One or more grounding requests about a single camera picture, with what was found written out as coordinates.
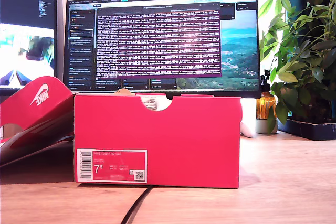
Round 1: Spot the white leather sneaker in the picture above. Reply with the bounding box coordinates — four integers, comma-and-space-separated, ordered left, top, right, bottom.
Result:
141, 95, 160, 111

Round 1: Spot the red Nike shoebox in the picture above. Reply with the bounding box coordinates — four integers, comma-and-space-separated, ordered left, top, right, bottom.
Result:
73, 93, 243, 189

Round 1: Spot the red Nike shoebox lid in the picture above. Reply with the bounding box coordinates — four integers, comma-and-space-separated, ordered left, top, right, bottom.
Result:
0, 76, 77, 167

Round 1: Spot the wide black computer monitor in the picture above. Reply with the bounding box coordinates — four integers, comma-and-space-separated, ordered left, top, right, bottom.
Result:
62, 0, 263, 99

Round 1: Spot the amber pump bottle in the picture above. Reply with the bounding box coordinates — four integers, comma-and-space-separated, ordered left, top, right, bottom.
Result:
256, 68, 278, 120

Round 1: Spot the small pale plant pot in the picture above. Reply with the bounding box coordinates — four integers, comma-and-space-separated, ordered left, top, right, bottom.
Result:
255, 118, 278, 135

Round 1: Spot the green leafy houseplant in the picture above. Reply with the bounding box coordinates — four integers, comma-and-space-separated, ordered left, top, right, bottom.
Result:
258, 0, 336, 134

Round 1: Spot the dark planter tray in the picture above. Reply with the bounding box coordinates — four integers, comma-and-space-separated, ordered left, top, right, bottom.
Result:
277, 118, 336, 141

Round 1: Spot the black monitor with code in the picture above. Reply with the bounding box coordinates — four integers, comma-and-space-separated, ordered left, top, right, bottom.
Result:
0, 0, 58, 96

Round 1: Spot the black cable on table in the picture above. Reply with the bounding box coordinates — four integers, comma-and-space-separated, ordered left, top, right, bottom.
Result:
121, 186, 155, 224

